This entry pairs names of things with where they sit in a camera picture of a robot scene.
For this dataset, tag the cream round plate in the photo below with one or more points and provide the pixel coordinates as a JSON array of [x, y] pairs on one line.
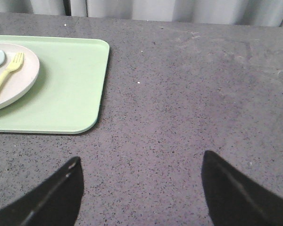
[[19, 82]]

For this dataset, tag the yellow plastic fork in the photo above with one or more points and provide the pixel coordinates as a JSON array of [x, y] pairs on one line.
[[14, 65]]

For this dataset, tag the light green plastic tray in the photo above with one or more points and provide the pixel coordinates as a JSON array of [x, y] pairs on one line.
[[66, 96]]

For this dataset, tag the grey pleated curtain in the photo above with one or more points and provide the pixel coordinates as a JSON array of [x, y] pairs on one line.
[[242, 12]]

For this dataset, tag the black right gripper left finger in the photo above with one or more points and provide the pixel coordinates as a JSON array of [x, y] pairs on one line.
[[55, 202]]

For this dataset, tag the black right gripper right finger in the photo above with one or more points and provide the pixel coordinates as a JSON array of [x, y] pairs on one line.
[[233, 199]]

